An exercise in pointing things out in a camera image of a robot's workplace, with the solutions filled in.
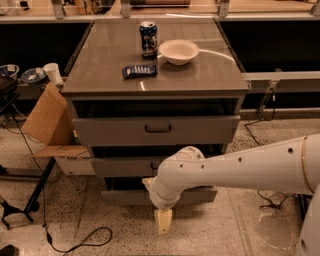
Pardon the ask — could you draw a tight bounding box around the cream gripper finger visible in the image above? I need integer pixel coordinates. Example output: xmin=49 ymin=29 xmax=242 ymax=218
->
xmin=142 ymin=178 xmax=153 ymax=192
xmin=154 ymin=209 xmax=173 ymax=235

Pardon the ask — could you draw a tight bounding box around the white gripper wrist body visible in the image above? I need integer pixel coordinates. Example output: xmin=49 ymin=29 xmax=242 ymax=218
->
xmin=148 ymin=178 xmax=181 ymax=209

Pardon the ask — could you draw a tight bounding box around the grey drawer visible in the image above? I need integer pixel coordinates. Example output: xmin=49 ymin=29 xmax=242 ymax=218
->
xmin=101 ymin=187 xmax=217 ymax=206
xmin=91 ymin=157 xmax=166 ymax=177
xmin=73 ymin=115 xmax=240 ymax=146

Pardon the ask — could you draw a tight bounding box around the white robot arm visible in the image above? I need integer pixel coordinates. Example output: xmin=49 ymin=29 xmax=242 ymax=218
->
xmin=142 ymin=134 xmax=320 ymax=256

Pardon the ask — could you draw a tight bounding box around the grey bottom drawer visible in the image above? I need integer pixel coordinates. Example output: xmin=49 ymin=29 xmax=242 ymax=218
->
xmin=101 ymin=187 xmax=217 ymax=206

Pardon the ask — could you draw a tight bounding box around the grey top drawer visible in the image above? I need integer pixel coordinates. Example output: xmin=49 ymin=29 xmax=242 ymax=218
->
xmin=73 ymin=115 xmax=240 ymax=146

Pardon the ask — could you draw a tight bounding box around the grey drawer cabinet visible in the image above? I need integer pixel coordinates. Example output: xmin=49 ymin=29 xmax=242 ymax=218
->
xmin=63 ymin=18 xmax=249 ymax=192

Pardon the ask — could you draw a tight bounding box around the blue snack packet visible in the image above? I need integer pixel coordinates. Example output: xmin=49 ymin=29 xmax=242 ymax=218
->
xmin=122 ymin=64 xmax=157 ymax=79

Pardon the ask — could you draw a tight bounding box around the brown cardboard box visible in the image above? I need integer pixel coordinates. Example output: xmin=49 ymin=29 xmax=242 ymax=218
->
xmin=22 ymin=83 xmax=95 ymax=176

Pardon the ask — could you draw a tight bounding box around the black stand leg left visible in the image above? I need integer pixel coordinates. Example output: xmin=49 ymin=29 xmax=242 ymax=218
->
xmin=24 ymin=157 xmax=56 ymax=214

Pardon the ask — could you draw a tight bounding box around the white bowl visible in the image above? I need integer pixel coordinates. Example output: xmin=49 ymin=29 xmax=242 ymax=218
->
xmin=158 ymin=39 xmax=200 ymax=65

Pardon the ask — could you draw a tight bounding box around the black clamp on floor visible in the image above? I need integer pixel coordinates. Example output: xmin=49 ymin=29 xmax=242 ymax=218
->
xmin=0 ymin=196 xmax=33 ymax=229

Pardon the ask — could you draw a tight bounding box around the white paper cup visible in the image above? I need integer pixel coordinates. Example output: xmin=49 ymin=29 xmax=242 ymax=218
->
xmin=43 ymin=63 xmax=63 ymax=85

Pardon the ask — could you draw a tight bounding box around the blue soda can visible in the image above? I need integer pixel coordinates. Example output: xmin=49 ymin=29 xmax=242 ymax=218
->
xmin=139 ymin=21 xmax=158 ymax=59

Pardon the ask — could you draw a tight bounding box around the blue bowl on shelf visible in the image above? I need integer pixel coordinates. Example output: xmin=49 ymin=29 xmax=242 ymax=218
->
xmin=21 ymin=67 xmax=47 ymax=85

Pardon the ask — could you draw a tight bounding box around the black floor cable left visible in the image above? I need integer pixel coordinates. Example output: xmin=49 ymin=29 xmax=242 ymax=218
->
xmin=9 ymin=113 xmax=113 ymax=254

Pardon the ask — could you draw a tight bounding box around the black power cable right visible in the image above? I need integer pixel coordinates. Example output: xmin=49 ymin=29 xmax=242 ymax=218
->
xmin=243 ymin=89 xmax=298 ymax=211

